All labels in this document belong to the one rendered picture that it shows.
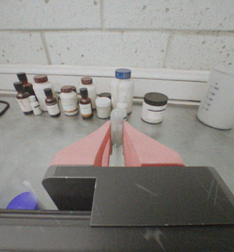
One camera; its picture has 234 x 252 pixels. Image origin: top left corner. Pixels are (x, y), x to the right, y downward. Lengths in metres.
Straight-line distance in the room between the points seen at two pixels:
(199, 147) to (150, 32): 0.38
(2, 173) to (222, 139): 0.51
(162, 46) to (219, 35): 0.17
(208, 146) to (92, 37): 0.48
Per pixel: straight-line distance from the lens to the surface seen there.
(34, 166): 0.32
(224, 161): 0.36
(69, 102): 0.41
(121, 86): 0.38
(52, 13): 0.58
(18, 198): 0.25
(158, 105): 0.36
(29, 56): 0.66
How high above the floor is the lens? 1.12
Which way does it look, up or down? 37 degrees down
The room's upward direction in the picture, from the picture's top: 1 degrees clockwise
